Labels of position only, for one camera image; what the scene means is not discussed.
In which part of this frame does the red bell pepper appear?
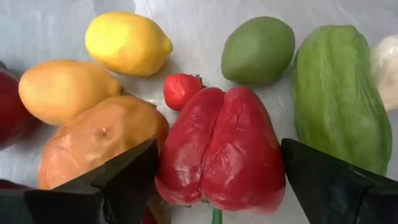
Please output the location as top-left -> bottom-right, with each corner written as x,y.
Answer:
154,86 -> 287,224

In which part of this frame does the orange brown potato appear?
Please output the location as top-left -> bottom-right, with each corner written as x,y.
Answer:
37,95 -> 170,190

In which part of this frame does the red strawberry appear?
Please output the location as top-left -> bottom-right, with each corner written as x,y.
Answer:
163,73 -> 206,112

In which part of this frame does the green lime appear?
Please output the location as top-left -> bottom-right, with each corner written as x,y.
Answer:
221,16 -> 296,87

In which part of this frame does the white garlic bulb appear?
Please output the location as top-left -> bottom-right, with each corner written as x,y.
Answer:
369,34 -> 398,113

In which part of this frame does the yellow lemon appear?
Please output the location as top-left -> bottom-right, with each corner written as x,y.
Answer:
85,11 -> 174,77

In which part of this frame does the dark red apple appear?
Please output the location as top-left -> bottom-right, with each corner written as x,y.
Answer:
0,68 -> 40,151

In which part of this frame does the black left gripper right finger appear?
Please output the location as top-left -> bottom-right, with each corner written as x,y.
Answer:
281,138 -> 398,224

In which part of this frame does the orange yellow mango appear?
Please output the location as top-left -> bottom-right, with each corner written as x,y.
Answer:
17,59 -> 123,126

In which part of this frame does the dark purple eggplant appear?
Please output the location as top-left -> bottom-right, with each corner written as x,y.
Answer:
0,179 -> 30,190

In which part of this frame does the green ridged chayote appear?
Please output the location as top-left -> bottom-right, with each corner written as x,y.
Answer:
293,24 -> 393,177

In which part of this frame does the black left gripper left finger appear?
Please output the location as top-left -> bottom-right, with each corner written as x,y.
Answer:
0,139 -> 159,224

